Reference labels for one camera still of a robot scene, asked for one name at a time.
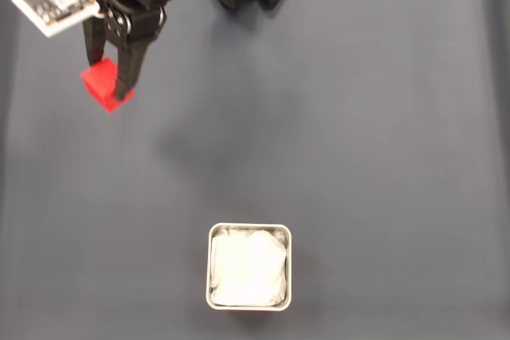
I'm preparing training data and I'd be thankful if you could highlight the dark grey table mat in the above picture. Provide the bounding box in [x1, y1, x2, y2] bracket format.
[0, 0, 510, 340]

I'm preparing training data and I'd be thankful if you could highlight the white crumpled tissue paper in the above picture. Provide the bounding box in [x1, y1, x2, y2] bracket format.
[210, 227, 288, 307]

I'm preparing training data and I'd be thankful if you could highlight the red cube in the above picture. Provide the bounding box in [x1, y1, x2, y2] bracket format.
[80, 57, 135, 114]

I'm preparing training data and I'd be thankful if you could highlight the square metal box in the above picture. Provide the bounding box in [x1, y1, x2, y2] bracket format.
[206, 223, 292, 312]

